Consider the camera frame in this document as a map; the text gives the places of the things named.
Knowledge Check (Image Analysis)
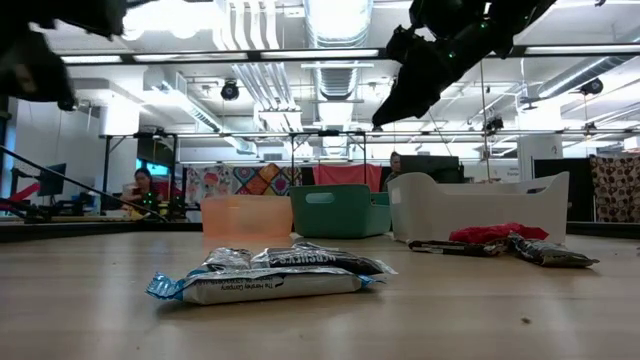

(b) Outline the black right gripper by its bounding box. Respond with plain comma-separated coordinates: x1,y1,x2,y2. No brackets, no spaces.
372,27,501,127

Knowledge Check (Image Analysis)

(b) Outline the dark Hershey's chocolate bar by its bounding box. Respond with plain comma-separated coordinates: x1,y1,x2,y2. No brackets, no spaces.
251,242,400,277
408,239,506,259
203,247,254,273
505,232,600,269

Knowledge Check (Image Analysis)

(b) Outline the red KitKat bar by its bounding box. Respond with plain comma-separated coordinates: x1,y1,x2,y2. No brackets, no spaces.
448,222,550,245

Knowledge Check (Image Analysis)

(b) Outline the white Hershey's cookies creme bar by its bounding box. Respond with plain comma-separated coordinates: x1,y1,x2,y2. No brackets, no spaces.
144,266,389,306

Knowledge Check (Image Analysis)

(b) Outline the person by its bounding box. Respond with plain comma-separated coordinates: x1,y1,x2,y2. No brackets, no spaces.
119,167,166,211
383,150,404,192

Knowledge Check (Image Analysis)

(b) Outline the red hanging cloth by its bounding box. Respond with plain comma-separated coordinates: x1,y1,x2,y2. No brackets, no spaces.
312,163,384,188

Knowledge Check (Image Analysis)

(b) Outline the white plastic bin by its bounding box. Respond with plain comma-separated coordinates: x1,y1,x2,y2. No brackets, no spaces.
387,172,570,245

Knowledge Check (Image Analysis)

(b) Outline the red slanted bar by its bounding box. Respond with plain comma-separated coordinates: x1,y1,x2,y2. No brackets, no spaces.
8,182,42,204

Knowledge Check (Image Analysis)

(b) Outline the teal plastic bin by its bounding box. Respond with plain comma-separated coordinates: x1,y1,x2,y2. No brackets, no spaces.
288,183,393,240

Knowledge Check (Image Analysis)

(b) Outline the white pillar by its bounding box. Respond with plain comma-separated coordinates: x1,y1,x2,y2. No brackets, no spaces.
516,133,565,177

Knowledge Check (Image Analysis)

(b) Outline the black hanging panel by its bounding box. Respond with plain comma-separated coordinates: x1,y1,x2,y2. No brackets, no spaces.
136,134,177,166

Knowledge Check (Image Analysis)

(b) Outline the teal lit screen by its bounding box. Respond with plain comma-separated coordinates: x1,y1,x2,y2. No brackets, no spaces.
134,160,172,178

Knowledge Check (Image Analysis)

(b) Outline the colourful patchwork quilt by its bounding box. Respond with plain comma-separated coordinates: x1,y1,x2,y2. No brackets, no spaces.
232,163,304,197

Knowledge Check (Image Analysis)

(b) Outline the black partition panel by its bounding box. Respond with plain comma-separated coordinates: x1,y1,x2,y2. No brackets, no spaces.
532,157,597,223

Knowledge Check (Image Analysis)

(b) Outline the orange translucent plastic bin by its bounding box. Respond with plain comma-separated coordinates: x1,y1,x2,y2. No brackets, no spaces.
200,194,295,239

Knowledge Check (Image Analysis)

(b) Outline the white floral cloth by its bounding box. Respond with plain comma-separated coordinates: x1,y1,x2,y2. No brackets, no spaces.
183,164,235,222

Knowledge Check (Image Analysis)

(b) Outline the brown dotted curtain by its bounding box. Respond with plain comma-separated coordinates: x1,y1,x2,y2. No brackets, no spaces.
589,153,640,224

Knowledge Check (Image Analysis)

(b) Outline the round silver ventilation duct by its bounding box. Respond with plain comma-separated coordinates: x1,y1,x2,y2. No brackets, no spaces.
303,0,375,101

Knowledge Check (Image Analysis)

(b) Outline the black background rig frame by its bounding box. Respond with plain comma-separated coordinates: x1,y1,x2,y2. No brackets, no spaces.
99,128,640,194

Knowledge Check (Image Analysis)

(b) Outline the black aluminium rig frame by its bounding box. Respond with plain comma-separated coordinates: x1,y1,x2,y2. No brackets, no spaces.
0,43,640,245

